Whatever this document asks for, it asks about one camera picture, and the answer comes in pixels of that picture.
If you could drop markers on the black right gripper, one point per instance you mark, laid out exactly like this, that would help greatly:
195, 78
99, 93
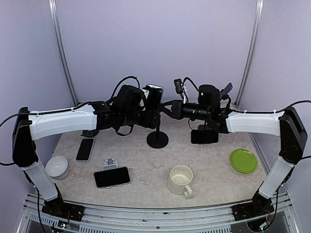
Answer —
176, 108

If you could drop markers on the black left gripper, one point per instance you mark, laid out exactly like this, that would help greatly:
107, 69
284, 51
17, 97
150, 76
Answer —
146, 122

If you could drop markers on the black round-base phone stand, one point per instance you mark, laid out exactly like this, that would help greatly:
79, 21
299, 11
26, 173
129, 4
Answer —
157, 139

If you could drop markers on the phone with purple edge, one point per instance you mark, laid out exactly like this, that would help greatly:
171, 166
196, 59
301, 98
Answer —
204, 137

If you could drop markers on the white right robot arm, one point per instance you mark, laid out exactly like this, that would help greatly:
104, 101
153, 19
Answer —
284, 123

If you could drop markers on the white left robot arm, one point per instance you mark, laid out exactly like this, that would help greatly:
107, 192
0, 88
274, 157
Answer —
34, 125

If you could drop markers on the small dark folding stand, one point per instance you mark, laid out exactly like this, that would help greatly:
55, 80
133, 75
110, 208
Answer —
92, 133

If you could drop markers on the silver folding phone stand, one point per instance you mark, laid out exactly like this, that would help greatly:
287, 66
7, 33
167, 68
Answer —
110, 164

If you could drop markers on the white ribbed mug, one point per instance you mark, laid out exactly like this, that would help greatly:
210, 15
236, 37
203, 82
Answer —
179, 181

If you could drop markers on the white ceramic bowl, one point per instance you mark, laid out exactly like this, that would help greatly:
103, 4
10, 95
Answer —
57, 167

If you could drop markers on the green plate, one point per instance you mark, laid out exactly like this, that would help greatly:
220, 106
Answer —
243, 161

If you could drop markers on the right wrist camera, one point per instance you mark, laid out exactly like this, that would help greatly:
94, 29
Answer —
178, 86

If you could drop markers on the blue-edged phone on mount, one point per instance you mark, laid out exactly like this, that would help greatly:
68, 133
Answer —
224, 92

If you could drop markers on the right aluminium frame post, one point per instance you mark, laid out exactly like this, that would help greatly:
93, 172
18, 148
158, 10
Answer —
251, 52

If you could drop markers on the aluminium frame post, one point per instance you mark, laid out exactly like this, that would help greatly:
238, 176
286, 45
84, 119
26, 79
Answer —
61, 50
251, 52

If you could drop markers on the front aluminium rail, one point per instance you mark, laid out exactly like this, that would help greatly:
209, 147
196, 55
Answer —
106, 219

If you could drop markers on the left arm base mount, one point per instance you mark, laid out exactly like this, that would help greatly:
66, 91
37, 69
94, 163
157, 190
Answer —
64, 210

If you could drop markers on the left aluminium frame post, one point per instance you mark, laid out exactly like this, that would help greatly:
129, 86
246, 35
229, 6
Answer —
61, 50

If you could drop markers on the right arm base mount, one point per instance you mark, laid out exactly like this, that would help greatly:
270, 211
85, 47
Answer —
250, 209

